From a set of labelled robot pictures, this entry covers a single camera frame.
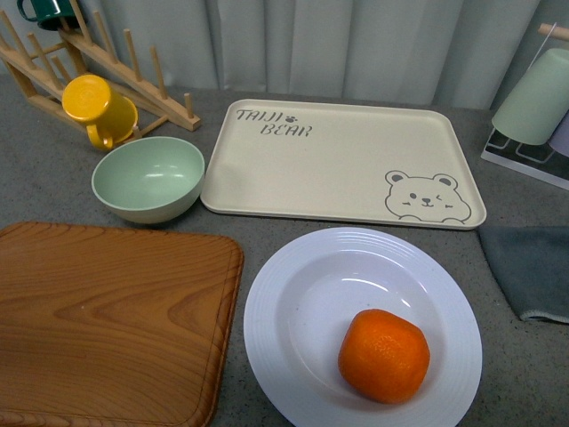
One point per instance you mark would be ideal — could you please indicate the white ridged plate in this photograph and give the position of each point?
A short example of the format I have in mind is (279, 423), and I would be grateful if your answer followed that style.
(301, 304)

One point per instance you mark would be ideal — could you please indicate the orange mandarin fruit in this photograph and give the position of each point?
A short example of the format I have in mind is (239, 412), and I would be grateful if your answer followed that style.
(384, 357)

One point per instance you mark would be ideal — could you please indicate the cream bear serving tray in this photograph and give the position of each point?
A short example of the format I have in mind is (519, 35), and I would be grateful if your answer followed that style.
(342, 163)

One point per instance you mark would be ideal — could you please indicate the light green bowl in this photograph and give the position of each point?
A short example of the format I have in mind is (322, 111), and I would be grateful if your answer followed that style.
(150, 180)

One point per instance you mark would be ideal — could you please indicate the yellow mug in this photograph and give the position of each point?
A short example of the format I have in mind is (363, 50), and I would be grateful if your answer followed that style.
(107, 116)

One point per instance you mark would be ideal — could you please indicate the wooden cutting board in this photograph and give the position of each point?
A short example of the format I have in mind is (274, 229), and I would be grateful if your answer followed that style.
(114, 327)

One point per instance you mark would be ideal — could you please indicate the grey curtain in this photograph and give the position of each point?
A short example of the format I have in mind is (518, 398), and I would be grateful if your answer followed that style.
(465, 54)

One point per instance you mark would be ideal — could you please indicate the dark grey folded cloth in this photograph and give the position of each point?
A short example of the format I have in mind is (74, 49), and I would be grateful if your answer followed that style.
(530, 265)

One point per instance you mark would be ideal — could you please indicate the wooden peg dish rack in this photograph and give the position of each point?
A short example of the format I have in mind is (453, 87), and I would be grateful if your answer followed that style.
(41, 75)

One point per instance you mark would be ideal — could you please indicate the green plastic cup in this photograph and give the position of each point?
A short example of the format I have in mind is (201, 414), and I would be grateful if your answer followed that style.
(538, 102)

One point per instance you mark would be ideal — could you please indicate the purple plastic cup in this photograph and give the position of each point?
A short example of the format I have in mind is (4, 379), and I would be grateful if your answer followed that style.
(559, 140)

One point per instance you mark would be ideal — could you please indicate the dark green mug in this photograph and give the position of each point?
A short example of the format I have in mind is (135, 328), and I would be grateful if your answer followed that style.
(48, 14)

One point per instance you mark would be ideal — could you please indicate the white wire cup rack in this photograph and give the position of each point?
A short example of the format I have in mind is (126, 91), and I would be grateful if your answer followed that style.
(540, 162)

